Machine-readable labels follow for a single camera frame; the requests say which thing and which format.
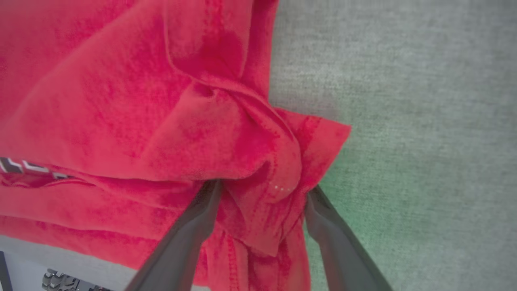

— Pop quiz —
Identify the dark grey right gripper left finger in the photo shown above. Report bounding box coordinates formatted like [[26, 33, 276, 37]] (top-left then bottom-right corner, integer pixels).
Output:
[[125, 179, 224, 291]]

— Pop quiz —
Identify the red and white jersey shirt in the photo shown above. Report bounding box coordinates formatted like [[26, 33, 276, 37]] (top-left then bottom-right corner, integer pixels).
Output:
[[0, 0, 352, 291]]

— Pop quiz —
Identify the black ribbed wheel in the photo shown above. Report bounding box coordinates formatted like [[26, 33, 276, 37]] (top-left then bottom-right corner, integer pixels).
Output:
[[42, 268, 110, 291]]

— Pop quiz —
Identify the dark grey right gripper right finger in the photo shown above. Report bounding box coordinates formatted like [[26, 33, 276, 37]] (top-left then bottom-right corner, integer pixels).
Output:
[[305, 185, 393, 291]]

